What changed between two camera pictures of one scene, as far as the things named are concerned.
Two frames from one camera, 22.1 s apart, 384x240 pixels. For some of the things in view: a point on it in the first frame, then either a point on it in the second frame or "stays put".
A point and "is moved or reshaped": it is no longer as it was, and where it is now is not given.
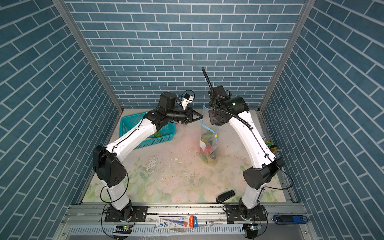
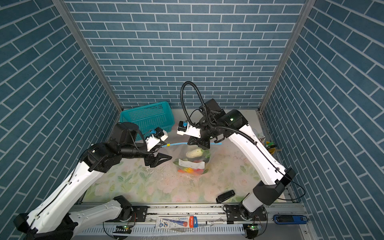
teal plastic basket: (169, 132) is moved or reshaped
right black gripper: (213, 119) to (204, 145)
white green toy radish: (157, 134) is moved or reshaped
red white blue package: (176, 222) stays put
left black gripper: (188, 115) to (151, 160)
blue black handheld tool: (290, 219) stays put
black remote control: (225, 196) stays put
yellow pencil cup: (272, 146) stays put
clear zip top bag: (209, 137) is moved or reshaped
